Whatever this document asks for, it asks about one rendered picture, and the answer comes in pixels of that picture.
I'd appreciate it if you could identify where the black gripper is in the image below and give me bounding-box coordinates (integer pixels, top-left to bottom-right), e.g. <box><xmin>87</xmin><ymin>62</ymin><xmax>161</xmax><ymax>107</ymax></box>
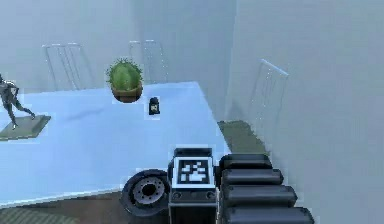
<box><xmin>120</xmin><ymin>168</ymin><xmax>172</xmax><ymax>224</ymax></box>

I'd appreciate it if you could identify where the pale blue dining table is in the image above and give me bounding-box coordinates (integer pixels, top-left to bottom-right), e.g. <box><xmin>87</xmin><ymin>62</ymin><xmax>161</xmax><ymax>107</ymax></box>
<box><xmin>0</xmin><ymin>80</ymin><xmax>232</xmax><ymax>207</ymax></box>

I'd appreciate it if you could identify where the green cactus in brown pot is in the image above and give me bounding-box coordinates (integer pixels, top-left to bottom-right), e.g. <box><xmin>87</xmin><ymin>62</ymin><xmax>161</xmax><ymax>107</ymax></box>
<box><xmin>105</xmin><ymin>58</ymin><xmax>144</xmax><ymax>104</ymax></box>

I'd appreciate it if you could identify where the grey running figure statue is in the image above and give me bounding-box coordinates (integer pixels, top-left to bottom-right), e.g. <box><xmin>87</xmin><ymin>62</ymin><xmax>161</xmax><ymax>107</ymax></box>
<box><xmin>0</xmin><ymin>73</ymin><xmax>52</xmax><ymax>141</ymax></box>

